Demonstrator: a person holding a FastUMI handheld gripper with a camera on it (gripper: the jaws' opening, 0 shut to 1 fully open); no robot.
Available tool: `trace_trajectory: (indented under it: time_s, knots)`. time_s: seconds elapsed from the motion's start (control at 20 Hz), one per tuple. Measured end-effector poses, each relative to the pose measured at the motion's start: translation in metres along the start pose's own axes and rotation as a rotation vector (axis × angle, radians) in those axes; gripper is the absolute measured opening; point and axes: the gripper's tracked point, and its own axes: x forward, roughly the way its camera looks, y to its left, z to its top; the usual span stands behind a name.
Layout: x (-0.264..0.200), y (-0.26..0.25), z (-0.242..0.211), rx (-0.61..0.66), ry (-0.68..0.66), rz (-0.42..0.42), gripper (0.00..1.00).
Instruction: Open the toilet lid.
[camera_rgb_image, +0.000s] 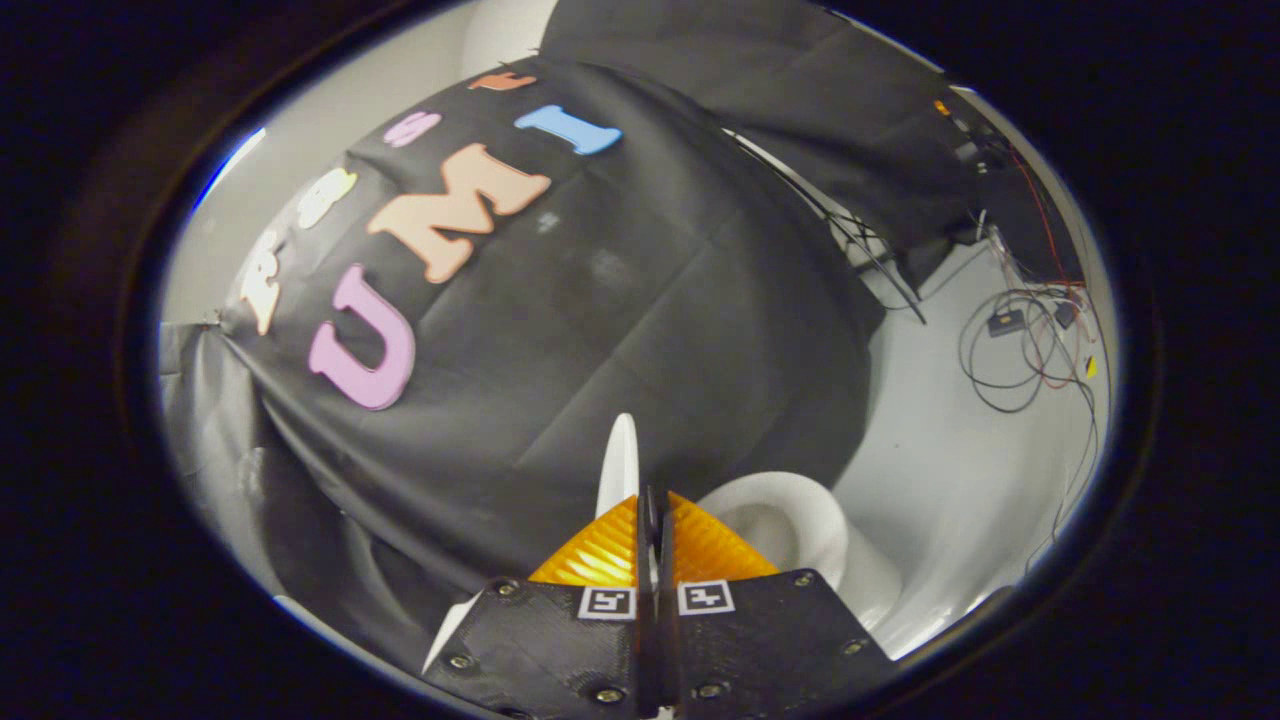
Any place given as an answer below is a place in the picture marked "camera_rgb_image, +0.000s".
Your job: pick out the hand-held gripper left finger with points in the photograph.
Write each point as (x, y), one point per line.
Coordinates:
(560, 650)

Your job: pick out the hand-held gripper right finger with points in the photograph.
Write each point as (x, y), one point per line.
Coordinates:
(770, 650)

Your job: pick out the black backdrop cloth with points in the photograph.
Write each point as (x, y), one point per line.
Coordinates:
(620, 330)

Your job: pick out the black tripod stand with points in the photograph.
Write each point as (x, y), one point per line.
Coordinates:
(880, 280)

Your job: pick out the small black adapter box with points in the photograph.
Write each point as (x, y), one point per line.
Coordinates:
(1005, 322)

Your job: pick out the dark equipment table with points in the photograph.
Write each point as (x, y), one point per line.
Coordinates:
(1010, 210)

